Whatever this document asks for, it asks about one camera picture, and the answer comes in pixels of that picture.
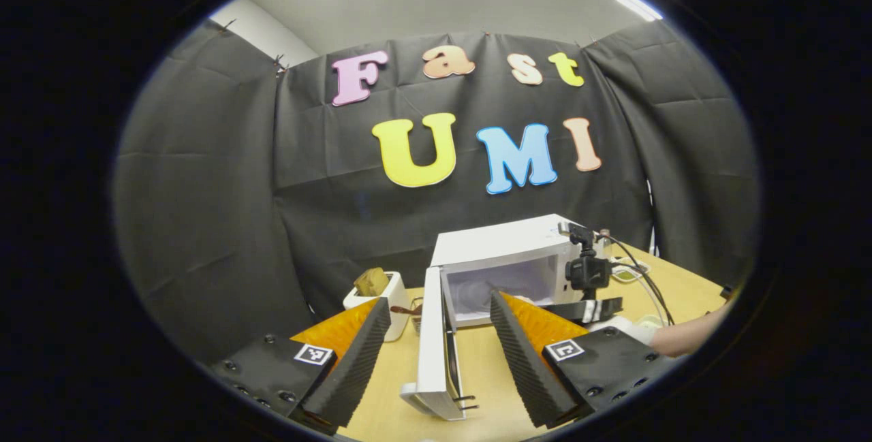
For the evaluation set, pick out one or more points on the black backdrop cloth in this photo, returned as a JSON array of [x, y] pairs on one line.
[[204, 224]]

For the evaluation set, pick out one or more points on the white microwave oven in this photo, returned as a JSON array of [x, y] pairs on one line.
[[504, 241]]

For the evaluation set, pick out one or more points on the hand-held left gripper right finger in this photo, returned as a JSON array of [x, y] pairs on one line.
[[524, 367]]

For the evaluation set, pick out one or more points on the small ceiling light panel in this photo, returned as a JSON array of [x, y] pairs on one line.
[[637, 6]]

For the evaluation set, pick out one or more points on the divided dish of beans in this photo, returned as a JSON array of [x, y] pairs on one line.
[[623, 275]]

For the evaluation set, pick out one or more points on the white toaster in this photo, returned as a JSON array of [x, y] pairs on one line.
[[396, 292]]

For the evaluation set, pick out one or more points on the pale green plate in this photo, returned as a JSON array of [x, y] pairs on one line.
[[650, 321]]

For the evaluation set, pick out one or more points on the brown spoon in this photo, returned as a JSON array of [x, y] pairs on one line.
[[405, 309]]

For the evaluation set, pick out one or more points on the brown bread slice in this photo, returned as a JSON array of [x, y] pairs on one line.
[[371, 282]]

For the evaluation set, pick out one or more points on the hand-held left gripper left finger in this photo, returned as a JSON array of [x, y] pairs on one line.
[[357, 367]]

